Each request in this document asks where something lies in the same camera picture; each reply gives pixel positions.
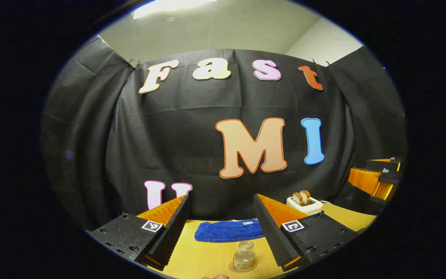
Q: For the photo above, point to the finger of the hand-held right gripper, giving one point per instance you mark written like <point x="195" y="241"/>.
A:
<point x="364" y="180"/>
<point x="381" y="164"/>

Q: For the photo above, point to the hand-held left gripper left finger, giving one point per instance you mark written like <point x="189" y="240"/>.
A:
<point x="170" y="236"/>

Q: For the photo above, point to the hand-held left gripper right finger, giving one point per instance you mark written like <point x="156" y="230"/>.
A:
<point x="271" y="236"/>

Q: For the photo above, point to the clear water bottle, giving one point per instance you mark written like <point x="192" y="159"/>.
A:
<point x="243" y="256"/>

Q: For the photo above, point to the round cork coaster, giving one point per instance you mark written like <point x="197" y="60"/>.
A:
<point x="252" y="268"/>

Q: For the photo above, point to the toast bread slice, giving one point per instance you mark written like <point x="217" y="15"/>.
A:
<point x="305" y="197"/>
<point x="297" y="199"/>

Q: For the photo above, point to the blue folded towel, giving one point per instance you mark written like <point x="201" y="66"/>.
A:
<point x="223" y="231"/>

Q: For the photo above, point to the cream toaster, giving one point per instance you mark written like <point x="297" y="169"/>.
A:
<point x="313" y="207"/>

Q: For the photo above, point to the black backdrop cloth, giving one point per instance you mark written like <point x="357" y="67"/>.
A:
<point x="188" y="135"/>

